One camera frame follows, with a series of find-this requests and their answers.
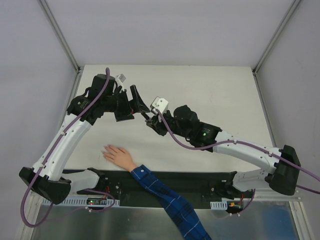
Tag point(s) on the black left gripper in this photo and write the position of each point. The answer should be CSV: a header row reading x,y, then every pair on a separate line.
x,y
125,106

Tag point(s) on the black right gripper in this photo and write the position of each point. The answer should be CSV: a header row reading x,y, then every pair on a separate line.
x,y
157,124

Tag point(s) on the black nail polish brush cap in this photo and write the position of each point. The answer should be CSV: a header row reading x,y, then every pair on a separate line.
x,y
146,116

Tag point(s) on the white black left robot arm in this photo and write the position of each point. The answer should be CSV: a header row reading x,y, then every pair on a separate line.
x,y
105,95

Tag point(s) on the blue plaid sleeve forearm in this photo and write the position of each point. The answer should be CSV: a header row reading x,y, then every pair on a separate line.
x,y
180,211

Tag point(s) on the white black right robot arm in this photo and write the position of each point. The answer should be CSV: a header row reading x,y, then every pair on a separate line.
x,y
278,168

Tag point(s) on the person's bare hand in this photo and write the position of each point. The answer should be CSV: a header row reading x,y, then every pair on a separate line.
x,y
119,157

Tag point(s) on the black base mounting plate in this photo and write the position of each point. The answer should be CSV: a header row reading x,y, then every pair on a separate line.
x,y
198,188

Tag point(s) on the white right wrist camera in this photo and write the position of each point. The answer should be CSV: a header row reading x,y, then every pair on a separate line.
x,y
159,105

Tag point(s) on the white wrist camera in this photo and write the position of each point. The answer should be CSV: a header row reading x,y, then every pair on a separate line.
x,y
120,79
159,105

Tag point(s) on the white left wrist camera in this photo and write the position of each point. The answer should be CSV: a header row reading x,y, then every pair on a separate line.
x,y
120,79

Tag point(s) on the white slotted cable duct left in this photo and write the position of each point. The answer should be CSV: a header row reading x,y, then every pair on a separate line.
x,y
89,201

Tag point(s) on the white slotted cable duct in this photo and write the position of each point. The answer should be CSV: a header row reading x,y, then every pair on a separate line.
x,y
219,205
89,201

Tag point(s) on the white slotted cable duct right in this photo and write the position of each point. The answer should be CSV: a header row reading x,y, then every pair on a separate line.
x,y
219,205

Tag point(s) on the aluminium frame post left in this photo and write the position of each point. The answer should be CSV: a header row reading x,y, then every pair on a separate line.
x,y
59,34

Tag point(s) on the aluminium frame post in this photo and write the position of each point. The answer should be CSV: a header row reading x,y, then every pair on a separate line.
x,y
59,34
276,35

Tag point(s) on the aluminium frame post right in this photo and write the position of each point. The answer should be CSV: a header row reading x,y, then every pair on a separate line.
x,y
276,35

